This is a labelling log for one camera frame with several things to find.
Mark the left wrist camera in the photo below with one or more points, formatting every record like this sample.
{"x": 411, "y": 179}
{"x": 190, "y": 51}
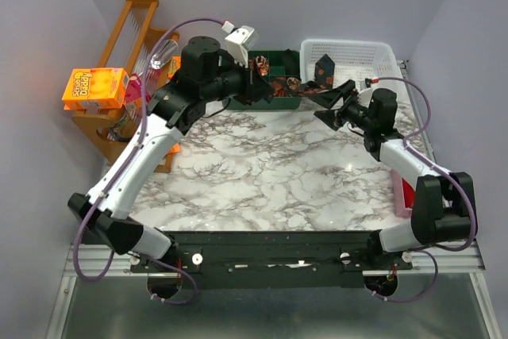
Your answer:
{"x": 239, "y": 41}

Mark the pink small box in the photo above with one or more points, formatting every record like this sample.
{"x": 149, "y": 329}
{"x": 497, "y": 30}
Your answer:
{"x": 133, "y": 92}

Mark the black orange floral tie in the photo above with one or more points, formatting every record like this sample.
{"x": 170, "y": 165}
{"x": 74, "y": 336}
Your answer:
{"x": 323, "y": 80}

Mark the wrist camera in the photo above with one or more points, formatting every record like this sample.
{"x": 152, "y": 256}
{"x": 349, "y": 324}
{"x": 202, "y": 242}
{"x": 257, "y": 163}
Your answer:
{"x": 239, "y": 41}
{"x": 365, "y": 90}

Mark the small orange box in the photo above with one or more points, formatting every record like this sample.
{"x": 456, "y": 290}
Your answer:
{"x": 176, "y": 148}
{"x": 173, "y": 66}

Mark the metal scoop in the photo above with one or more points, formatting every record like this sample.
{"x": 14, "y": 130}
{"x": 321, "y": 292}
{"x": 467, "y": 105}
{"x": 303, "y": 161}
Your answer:
{"x": 164, "y": 54}

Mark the small orange box upper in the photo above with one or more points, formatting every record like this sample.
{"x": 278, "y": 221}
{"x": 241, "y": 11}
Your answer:
{"x": 173, "y": 66}

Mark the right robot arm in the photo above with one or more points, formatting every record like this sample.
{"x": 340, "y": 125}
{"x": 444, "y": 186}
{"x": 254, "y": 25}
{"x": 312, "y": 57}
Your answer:
{"x": 443, "y": 214}

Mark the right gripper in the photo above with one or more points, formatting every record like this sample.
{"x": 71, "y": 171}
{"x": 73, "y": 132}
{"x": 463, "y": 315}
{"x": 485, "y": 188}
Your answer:
{"x": 328, "y": 99}

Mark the orange snack box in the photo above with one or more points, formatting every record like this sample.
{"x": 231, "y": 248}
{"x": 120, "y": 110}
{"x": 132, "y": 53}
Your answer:
{"x": 95, "y": 88}

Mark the pink tray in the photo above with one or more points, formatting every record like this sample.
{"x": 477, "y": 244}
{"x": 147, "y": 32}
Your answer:
{"x": 404, "y": 196}

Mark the wooden rack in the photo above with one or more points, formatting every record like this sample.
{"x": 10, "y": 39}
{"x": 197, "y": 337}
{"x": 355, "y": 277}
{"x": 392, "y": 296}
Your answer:
{"x": 129, "y": 44}

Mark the white plastic basket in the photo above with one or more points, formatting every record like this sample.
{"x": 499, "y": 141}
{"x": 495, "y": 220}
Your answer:
{"x": 354, "y": 59}

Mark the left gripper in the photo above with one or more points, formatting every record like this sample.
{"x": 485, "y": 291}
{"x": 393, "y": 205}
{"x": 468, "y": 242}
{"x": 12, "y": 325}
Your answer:
{"x": 255, "y": 91}

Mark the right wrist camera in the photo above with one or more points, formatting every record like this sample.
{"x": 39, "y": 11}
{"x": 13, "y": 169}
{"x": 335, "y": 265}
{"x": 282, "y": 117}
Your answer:
{"x": 365, "y": 90}

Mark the rolled beige patterned tie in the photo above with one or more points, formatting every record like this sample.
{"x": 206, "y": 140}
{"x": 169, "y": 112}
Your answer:
{"x": 294, "y": 84}

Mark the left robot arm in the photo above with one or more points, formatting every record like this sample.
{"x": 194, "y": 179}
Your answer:
{"x": 209, "y": 72}

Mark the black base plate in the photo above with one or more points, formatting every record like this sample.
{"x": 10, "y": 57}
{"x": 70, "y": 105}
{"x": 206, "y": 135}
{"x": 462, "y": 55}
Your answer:
{"x": 270, "y": 259}

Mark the rolled red patterned tie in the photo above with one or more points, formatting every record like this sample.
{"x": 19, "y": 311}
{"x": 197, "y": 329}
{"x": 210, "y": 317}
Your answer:
{"x": 262, "y": 65}

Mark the tin can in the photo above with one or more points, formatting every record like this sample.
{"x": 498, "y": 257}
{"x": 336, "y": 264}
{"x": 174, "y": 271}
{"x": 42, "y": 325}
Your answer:
{"x": 124, "y": 128}

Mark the green divided organizer tray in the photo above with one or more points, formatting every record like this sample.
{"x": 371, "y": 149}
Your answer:
{"x": 275, "y": 103}

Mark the small orange box lower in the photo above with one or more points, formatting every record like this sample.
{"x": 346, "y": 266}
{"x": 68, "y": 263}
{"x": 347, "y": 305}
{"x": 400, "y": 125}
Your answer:
{"x": 176, "y": 148}

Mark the rolled orange black tie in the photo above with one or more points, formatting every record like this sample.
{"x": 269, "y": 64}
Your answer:
{"x": 279, "y": 85}

